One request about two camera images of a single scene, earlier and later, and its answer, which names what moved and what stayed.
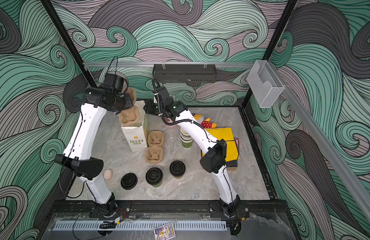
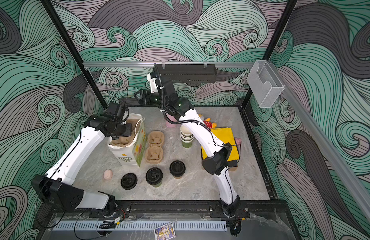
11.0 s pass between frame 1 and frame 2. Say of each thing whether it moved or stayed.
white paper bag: moved
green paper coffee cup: stayed
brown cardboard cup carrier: stayed
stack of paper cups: stayed
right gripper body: moved
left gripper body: moved
